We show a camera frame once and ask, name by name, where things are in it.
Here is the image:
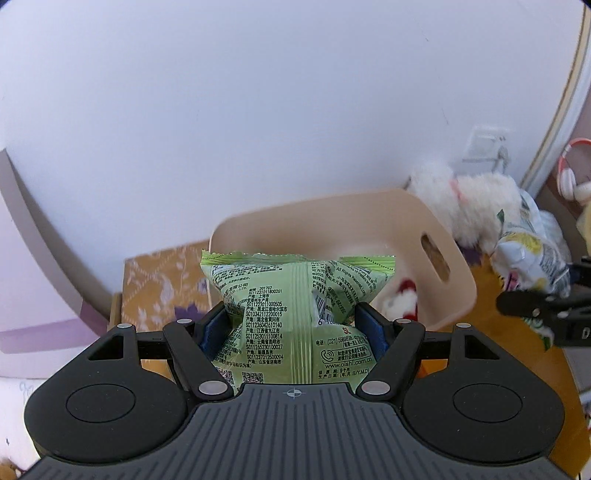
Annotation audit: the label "Hello Kitty plush toy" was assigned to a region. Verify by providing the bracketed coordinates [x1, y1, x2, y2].
[382, 278, 418, 322]

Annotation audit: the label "white green snack bag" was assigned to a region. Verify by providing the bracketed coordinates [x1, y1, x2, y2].
[491, 191, 571, 350]

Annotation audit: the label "floral brown table mat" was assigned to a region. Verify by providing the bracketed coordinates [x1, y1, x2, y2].
[120, 241, 211, 331]

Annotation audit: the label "white fluffy plush dog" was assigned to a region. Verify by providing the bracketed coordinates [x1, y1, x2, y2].
[407, 161, 522, 255]

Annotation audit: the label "beige plastic storage bin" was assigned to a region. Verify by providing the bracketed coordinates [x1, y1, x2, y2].
[208, 189, 477, 330]

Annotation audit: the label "red white headphones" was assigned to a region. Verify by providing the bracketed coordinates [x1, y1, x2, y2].
[556, 137, 591, 206]

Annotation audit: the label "white wall socket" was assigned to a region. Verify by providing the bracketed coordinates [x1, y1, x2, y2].
[462, 125, 511, 173]

